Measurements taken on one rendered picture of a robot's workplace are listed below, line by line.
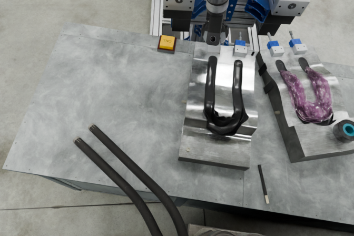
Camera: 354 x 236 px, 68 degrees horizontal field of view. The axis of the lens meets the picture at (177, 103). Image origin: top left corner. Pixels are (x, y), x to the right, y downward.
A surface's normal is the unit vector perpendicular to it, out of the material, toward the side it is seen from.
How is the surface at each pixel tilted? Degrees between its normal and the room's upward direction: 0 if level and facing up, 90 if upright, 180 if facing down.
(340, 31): 0
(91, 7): 0
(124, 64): 0
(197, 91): 27
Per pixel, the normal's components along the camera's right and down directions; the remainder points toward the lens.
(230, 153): 0.06, -0.42
